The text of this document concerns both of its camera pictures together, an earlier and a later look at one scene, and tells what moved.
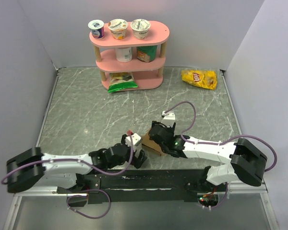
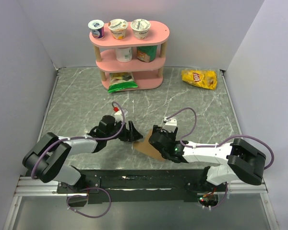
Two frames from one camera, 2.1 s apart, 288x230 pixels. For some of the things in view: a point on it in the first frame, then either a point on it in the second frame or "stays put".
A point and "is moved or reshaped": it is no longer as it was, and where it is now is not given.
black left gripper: (137, 162) → (131, 135)
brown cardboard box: (147, 143) is moved or reshaped
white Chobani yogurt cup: (140, 27) stays put
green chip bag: (119, 81) stays put
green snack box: (147, 53) stays put
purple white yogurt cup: (97, 28) stays put
